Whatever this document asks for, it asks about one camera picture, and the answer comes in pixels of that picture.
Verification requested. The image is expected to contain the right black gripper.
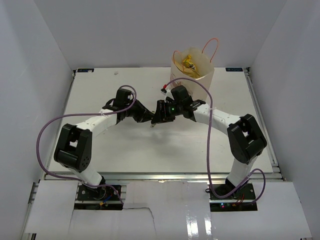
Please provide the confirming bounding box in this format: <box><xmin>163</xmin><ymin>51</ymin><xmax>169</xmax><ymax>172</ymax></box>
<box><xmin>152</xmin><ymin>99</ymin><xmax>184</xmax><ymax>124</ymax></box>

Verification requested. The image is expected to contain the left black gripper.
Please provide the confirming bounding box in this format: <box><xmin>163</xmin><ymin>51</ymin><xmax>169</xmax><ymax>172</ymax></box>
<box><xmin>124</xmin><ymin>99</ymin><xmax>155</xmax><ymax>123</ymax></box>

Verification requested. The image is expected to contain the large brown snack bag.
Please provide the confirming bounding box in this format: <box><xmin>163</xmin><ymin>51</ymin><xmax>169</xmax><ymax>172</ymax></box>
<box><xmin>178</xmin><ymin>67</ymin><xmax>201</xmax><ymax>79</ymax></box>

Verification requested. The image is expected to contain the yellow candy packet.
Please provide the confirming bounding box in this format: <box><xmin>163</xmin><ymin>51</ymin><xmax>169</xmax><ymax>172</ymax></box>
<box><xmin>182</xmin><ymin>54</ymin><xmax>197</xmax><ymax>71</ymax></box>

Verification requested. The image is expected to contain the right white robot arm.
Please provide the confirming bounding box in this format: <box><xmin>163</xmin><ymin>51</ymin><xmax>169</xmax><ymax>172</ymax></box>
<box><xmin>151</xmin><ymin>85</ymin><xmax>267</xmax><ymax>200</ymax></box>

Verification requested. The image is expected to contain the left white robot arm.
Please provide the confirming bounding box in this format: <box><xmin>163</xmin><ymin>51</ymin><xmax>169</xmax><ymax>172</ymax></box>
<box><xmin>53</xmin><ymin>88</ymin><xmax>154</xmax><ymax>200</ymax></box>

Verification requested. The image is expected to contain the cream paper bag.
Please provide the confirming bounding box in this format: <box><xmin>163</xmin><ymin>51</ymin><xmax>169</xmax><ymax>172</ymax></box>
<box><xmin>168</xmin><ymin>47</ymin><xmax>216</xmax><ymax>101</ymax></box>

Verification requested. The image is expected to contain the white foam board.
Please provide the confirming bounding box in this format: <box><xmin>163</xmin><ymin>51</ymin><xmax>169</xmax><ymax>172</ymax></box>
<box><xmin>25</xmin><ymin>180</ymin><xmax>312</xmax><ymax>240</ymax></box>

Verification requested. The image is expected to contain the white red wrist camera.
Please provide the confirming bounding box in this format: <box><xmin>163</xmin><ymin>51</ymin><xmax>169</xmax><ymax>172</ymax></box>
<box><xmin>160</xmin><ymin>84</ymin><xmax>173</xmax><ymax>98</ymax></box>

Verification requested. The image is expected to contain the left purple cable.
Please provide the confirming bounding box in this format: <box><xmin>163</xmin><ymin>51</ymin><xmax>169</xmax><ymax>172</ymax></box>
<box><xmin>36</xmin><ymin>85</ymin><xmax>138</xmax><ymax>206</ymax></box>

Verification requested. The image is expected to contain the purple cable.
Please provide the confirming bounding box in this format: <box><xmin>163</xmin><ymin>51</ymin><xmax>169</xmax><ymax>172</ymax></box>
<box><xmin>164</xmin><ymin>77</ymin><xmax>266</xmax><ymax>202</ymax></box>
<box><xmin>36</xmin><ymin>85</ymin><xmax>138</xmax><ymax>206</ymax></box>

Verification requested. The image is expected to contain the aluminium front rail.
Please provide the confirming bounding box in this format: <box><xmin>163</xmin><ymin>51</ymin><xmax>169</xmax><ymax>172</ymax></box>
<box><xmin>55</xmin><ymin>171</ymin><xmax>283</xmax><ymax>183</ymax></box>

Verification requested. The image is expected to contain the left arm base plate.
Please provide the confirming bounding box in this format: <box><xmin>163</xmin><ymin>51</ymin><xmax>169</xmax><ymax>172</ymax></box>
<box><xmin>74</xmin><ymin>185</ymin><xmax>123</xmax><ymax>211</ymax></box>

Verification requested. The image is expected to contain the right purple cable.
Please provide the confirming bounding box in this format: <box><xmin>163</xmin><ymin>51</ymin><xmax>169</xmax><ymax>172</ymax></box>
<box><xmin>164</xmin><ymin>77</ymin><xmax>266</xmax><ymax>202</ymax></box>

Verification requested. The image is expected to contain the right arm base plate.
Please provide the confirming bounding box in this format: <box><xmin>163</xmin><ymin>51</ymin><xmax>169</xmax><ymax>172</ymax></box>
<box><xmin>205</xmin><ymin>183</ymin><xmax>258</xmax><ymax>213</ymax></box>

